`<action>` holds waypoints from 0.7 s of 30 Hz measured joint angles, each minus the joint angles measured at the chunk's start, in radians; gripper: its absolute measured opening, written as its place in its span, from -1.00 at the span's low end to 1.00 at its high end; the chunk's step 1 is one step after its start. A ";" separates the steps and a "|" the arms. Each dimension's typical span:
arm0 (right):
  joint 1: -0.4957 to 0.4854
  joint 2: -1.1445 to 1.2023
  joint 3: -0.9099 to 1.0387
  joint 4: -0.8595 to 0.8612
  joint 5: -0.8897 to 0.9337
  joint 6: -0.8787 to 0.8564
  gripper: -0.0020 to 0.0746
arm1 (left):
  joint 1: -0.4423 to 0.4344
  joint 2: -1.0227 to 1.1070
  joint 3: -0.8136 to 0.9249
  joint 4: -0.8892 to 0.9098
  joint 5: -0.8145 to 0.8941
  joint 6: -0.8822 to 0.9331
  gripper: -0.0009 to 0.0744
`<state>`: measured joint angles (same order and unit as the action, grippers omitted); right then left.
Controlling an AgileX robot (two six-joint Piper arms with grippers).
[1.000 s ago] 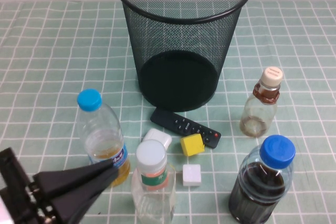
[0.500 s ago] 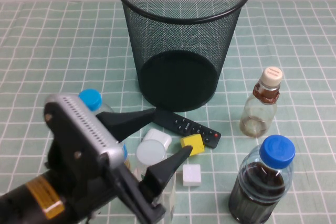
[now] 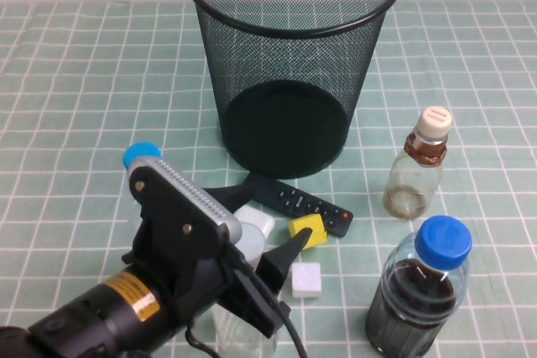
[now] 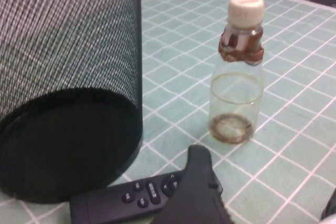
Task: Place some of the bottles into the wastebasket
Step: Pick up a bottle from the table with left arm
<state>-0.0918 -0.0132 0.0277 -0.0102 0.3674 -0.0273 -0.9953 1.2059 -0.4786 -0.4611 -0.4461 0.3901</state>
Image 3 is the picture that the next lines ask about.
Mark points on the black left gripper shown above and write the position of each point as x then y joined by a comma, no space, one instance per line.
247,299

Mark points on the green white-grid tablecloth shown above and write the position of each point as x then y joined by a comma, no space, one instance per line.
63,81

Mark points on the black remote control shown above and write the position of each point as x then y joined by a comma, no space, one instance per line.
310,207

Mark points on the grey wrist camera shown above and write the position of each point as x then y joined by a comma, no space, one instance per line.
189,194

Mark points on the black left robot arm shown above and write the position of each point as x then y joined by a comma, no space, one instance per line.
92,320

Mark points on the yellow cube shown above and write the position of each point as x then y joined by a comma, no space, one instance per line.
316,228

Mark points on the white earbuds case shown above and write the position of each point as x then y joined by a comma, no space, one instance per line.
258,217

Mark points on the dark-liquid bottle with blue cap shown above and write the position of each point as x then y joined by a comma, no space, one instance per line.
419,303

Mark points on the black mesh wastebasket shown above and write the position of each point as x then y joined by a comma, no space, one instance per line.
289,131

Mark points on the white cube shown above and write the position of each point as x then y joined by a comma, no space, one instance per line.
308,280

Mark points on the green-label clear bottle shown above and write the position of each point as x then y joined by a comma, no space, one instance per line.
251,245

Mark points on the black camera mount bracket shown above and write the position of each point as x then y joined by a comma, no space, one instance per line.
168,224

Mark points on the brown-label bottle with beige cap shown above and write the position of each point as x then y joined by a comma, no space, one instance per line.
413,177

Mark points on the yellow-liquid bottle with blue cap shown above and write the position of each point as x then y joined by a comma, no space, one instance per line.
142,152

